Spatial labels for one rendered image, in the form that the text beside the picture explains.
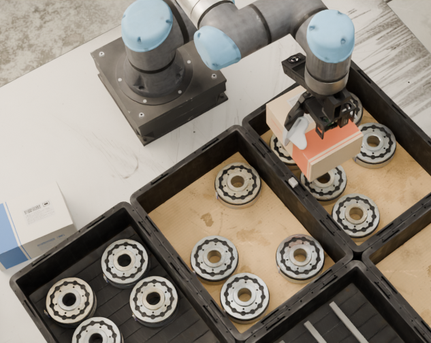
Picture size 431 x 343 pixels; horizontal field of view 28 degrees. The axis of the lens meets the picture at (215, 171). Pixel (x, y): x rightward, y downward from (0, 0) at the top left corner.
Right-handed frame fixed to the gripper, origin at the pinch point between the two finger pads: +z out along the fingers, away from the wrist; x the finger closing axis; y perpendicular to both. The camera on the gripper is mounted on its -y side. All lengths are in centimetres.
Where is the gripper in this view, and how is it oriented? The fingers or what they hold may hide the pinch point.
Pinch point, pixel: (313, 124)
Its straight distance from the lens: 169.2
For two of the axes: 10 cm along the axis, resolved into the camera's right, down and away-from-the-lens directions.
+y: 5.2, 7.6, -4.0
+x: 8.6, -4.8, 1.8
